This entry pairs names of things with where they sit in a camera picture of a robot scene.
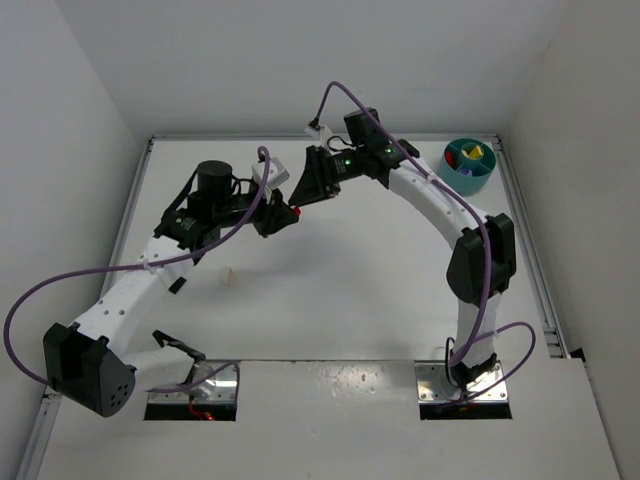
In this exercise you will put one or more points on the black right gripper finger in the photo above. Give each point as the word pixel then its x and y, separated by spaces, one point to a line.
pixel 313 187
pixel 315 160

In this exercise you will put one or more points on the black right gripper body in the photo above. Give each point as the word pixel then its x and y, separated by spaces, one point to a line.
pixel 322 172

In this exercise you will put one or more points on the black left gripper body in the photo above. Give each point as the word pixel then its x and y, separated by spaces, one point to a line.
pixel 272 218

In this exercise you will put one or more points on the red lego brick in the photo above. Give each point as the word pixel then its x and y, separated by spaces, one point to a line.
pixel 450 159

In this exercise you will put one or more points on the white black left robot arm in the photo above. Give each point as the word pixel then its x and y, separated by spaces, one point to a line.
pixel 88 362

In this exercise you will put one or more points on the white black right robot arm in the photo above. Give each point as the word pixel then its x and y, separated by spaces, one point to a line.
pixel 483 258

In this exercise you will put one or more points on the black lego brick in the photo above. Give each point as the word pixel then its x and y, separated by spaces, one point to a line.
pixel 177 285

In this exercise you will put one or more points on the teal divided round container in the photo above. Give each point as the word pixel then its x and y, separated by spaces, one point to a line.
pixel 482 169

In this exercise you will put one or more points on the yellow lego in container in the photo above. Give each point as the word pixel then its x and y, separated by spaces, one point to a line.
pixel 472 151

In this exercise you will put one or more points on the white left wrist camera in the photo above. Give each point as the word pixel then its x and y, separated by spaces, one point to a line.
pixel 276 175

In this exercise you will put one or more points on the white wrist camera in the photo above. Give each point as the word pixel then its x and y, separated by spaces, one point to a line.
pixel 276 175
pixel 319 132

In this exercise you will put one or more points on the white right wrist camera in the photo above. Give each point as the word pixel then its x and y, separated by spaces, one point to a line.
pixel 319 132

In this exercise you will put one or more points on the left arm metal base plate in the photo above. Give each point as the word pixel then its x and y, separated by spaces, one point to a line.
pixel 217 385

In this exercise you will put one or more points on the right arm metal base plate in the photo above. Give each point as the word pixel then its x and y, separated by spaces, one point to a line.
pixel 433 388

